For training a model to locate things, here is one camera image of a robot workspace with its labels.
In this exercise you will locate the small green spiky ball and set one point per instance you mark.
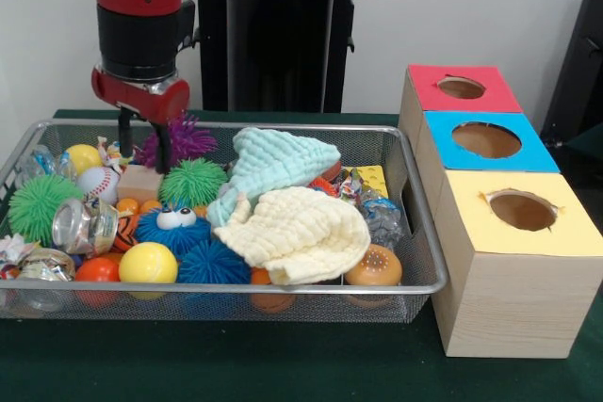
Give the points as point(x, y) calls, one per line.
point(193, 183)

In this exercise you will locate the mint green cloth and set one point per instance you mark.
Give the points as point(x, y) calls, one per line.
point(278, 157)

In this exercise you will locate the black upright panel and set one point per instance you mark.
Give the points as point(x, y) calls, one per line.
point(579, 68)

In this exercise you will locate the wooden box with three holes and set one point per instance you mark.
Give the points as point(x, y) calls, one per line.
point(509, 308)

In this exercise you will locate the clear plastic jar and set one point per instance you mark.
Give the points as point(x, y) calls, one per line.
point(82, 228)

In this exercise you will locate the large green spiky ball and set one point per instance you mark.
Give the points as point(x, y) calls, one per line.
point(40, 209)

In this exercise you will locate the blue spiky ball with eyes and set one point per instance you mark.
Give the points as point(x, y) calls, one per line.
point(160, 237)

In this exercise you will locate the toy burger bun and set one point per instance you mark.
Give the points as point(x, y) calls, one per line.
point(374, 265)

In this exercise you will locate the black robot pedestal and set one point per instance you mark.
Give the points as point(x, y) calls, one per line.
point(278, 68)

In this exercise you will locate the silver mesh bin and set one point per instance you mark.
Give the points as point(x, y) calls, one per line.
point(330, 308)

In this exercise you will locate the dark green table cloth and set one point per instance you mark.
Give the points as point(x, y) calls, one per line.
point(586, 152)
point(282, 364)

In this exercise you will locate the purple spiky ball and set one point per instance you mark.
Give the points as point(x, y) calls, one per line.
point(193, 138)

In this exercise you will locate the cream cloth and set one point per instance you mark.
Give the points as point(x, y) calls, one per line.
point(306, 232)

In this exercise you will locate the large yellow ball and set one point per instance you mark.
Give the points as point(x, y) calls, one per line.
point(148, 263)

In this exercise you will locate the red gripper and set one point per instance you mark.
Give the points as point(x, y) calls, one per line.
point(141, 98)

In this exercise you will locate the wooden block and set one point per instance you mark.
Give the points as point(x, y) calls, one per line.
point(139, 183)

